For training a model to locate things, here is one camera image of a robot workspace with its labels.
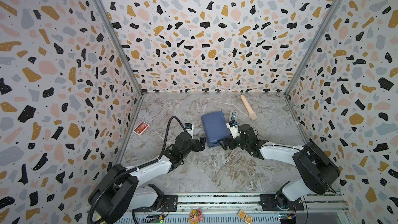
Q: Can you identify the blue wrapping paper sheet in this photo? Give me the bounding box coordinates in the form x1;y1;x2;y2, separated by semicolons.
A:
201;111;231;148

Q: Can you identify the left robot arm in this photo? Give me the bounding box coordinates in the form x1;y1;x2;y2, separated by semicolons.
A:
87;132;206;224

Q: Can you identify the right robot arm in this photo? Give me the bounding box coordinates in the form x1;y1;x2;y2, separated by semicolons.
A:
218;122;341;209

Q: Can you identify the white tape dispenser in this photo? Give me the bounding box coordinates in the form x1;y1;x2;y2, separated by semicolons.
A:
229;111;238;121

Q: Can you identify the red playing card deck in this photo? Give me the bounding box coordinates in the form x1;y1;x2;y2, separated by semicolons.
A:
133;121;150;136

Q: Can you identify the pink yellow sticker toy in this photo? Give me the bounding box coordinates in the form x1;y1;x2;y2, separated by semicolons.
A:
189;208;204;224

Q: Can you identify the orange square sticker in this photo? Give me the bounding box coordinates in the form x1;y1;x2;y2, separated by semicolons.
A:
237;210;253;224

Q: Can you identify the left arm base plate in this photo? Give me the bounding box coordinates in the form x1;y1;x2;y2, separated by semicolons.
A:
134;195;178;213

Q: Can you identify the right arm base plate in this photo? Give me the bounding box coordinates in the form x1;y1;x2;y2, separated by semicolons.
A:
259;194;305;211

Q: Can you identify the aluminium mounting rail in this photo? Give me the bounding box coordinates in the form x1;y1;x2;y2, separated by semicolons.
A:
114;192;355;224

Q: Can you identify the black corrugated cable hose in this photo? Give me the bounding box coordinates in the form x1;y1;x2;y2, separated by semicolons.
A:
86;116;187;224

